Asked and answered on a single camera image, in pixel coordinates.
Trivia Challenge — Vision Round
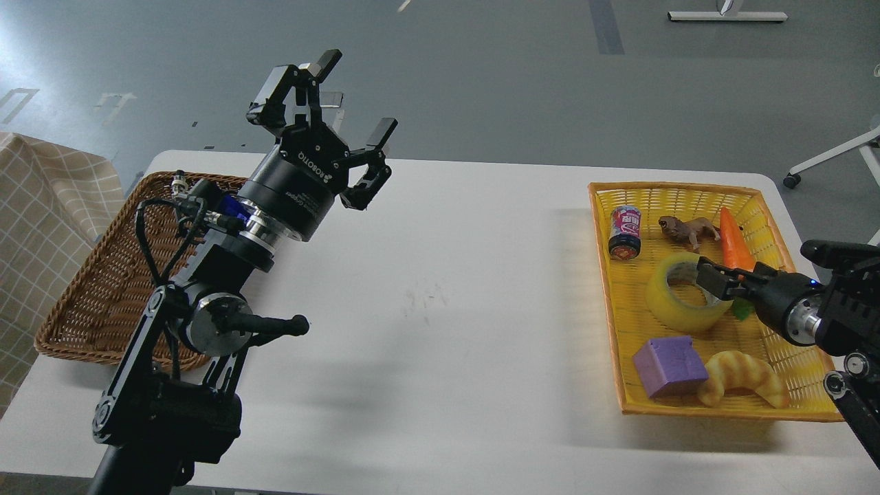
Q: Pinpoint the yellow tape roll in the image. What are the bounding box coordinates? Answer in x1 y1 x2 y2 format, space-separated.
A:
645 252 733 334

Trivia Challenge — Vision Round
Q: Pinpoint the toy croissant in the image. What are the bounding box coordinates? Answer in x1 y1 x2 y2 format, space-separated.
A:
696 350 790 408

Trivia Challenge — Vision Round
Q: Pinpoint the yellow plastic basket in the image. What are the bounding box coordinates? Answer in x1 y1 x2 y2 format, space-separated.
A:
588 181 842 422

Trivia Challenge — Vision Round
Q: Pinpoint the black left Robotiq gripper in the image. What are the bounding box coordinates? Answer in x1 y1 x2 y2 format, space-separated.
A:
237 49 399 243

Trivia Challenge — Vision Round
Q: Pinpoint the purple foam block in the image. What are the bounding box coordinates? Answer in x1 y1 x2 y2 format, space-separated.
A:
632 335 707 400

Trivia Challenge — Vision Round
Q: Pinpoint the beige checkered cloth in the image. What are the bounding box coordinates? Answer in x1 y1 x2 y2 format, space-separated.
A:
1 131 124 411

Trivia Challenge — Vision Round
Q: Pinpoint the white stand base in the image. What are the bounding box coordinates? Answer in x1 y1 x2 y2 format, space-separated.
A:
667 1 789 24

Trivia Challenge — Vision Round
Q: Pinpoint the brown toy animal figure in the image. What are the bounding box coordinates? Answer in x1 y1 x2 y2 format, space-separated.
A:
658 216 722 253

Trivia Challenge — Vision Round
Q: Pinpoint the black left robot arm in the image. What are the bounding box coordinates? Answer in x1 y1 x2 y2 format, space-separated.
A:
89 48 398 494

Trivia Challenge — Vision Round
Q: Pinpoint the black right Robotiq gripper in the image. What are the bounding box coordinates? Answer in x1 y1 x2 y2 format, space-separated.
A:
696 256 822 330

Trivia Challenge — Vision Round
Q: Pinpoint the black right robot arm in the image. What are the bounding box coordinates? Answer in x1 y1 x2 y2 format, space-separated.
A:
696 239 879 463

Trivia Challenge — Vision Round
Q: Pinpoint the white chair leg with caster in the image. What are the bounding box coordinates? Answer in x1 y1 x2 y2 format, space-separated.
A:
782 115 879 189

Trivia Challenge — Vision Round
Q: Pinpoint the brown wicker basket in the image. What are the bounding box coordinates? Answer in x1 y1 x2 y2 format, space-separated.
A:
34 171 245 366

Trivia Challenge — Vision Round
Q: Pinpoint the toy carrot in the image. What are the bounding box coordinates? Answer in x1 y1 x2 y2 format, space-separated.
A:
720 207 756 322

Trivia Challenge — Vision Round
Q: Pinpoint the small pink drink can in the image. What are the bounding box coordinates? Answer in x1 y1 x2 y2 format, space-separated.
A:
608 206 642 261

